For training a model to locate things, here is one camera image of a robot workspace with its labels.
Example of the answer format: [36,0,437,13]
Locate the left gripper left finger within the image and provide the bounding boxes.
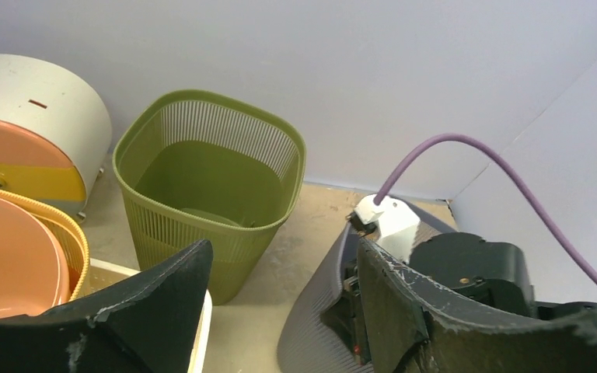
[0,239,213,372]

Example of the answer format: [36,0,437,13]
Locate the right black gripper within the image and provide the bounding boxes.
[321,232,597,373]

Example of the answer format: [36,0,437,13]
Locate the yellow slatted bin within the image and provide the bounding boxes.
[0,190,90,301]

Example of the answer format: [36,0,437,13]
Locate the white cylinder orange-yellow face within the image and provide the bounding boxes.
[0,54,113,220]

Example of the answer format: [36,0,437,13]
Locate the orange plastic bucket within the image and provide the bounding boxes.
[0,198,71,319]

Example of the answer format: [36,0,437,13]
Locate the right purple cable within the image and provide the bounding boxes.
[372,133,597,311]

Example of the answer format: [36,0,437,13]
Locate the grey slatted waste bin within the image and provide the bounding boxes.
[277,197,456,373]

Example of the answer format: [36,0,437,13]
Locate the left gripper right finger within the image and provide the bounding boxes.
[357,239,597,372]

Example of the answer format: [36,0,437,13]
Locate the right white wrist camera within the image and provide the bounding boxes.
[354,194,421,263]

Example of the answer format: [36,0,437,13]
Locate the olive green slatted bin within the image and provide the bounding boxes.
[112,89,306,305]

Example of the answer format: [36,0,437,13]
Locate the white perforated basket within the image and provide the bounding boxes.
[80,258,213,373]

